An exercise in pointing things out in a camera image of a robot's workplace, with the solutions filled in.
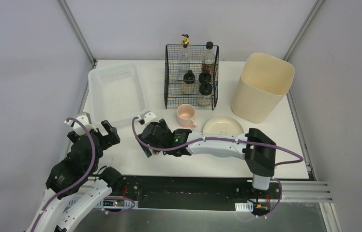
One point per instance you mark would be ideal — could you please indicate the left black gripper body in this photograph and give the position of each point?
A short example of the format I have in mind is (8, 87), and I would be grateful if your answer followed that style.
(96, 139)

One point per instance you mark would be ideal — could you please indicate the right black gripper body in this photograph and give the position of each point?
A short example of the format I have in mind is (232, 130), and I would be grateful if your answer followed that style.
(150, 137)

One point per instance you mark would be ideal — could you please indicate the pink mug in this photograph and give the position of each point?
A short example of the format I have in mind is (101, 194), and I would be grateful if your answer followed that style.
(186, 116)

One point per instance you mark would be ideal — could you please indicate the white perforated plastic basket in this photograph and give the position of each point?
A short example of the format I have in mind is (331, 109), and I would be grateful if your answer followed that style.
(116, 93)

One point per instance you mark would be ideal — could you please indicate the cream plate with bear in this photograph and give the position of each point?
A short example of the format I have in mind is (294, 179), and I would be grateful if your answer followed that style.
(223, 125)

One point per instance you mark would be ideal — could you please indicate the spice jar black lid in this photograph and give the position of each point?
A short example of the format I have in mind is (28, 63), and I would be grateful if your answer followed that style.
(188, 84)
(205, 78)
(204, 97)

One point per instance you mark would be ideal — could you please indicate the glass bottle gold pourer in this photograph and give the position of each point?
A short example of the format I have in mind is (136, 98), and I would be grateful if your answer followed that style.
(184, 55)

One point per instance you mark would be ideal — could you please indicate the dark sauce bottle black cap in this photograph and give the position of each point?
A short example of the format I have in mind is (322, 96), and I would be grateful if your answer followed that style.
(208, 59)

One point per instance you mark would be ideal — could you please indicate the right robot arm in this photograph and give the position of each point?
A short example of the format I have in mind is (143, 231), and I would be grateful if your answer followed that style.
(253, 147)

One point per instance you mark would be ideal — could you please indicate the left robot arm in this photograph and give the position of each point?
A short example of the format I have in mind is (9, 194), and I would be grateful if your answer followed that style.
(72, 172)

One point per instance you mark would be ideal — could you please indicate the beige waste bin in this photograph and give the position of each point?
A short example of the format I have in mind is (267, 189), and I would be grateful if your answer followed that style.
(263, 82)

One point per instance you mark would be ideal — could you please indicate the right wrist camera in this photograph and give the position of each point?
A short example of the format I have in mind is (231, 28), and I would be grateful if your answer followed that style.
(146, 118)

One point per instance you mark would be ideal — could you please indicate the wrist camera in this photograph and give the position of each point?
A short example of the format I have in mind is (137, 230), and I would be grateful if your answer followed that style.
(81, 123)
(146, 118)

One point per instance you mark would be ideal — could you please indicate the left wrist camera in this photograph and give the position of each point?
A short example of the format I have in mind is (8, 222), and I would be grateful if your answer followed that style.
(81, 123)

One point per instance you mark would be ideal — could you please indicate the black wire rack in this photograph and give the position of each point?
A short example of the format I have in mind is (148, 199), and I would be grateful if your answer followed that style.
(173, 95)

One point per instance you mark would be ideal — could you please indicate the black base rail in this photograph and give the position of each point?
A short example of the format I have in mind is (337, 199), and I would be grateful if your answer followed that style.
(194, 193)

